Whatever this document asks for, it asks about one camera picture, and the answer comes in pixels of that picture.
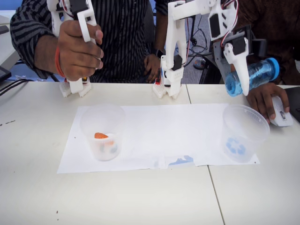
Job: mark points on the red table clamp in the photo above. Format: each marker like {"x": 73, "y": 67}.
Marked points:
{"x": 159, "y": 77}

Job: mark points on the black office chair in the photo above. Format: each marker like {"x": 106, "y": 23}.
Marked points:
{"x": 208, "y": 68}

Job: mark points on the white background desk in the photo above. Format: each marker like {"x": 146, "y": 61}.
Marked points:
{"x": 9, "y": 47}

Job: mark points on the wide clear plastic tub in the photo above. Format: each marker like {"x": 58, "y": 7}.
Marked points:
{"x": 246, "y": 131}

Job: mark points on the white paper sheet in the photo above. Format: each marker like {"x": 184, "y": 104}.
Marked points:
{"x": 77, "y": 152}
{"x": 187, "y": 126}

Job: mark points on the blue plastic bottle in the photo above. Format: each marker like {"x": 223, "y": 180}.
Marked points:
{"x": 260, "y": 72}

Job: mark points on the black phone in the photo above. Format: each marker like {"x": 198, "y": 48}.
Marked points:
{"x": 3, "y": 29}

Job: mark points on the white robot arm with gripper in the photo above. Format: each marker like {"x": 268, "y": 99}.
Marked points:
{"x": 173, "y": 35}

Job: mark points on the tall clear plastic cup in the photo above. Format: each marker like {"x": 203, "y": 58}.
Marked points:
{"x": 105, "y": 155}

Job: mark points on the person in striped shirt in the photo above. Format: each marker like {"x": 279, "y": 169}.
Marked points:
{"x": 122, "y": 35}

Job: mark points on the striped-shirt person's right hand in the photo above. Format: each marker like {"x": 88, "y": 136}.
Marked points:
{"x": 77, "y": 58}

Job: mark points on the striped-shirt person's left forearm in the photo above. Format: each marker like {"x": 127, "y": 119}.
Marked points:
{"x": 161, "y": 28}

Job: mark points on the grey flat device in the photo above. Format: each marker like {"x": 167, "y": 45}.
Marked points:
{"x": 4, "y": 20}

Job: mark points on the person in brown shirt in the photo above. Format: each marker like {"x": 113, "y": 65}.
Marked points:
{"x": 276, "y": 18}

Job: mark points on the small colourful floor item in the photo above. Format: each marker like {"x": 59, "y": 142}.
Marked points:
{"x": 199, "y": 63}

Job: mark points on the black webcam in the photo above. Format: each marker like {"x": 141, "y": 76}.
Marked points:
{"x": 259, "y": 47}

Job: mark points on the orange wristband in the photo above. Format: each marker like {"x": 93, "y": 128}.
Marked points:
{"x": 58, "y": 63}

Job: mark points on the black smartwatch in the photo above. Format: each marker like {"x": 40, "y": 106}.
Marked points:
{"x": 158, "y": 53}

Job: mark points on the black tablet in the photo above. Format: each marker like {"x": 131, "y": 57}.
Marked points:
{"x": 3, "y": 75}

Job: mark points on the grey gripper black servo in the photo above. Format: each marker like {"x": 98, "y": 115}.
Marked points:
{"x": 237, "y": 61}

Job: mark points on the orange carrot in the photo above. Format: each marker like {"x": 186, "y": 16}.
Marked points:
{"x": 100, "y": 136}

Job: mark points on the black laptop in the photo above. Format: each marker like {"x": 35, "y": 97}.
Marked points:
{"x": 295, "y": 98}

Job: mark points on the white computer mouse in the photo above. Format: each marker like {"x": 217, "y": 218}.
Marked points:
{"x": 283, "y": 118}

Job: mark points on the brown-shirt person's right hand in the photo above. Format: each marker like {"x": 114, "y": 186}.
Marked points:
{"x": 262, "y": 98}

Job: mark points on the black wheeled rack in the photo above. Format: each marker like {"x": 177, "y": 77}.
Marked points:
{"x": 194, "y": 28}

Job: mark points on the striped-shirt person's left hand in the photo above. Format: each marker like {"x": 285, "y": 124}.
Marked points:
{"x": 152, "y": 65}

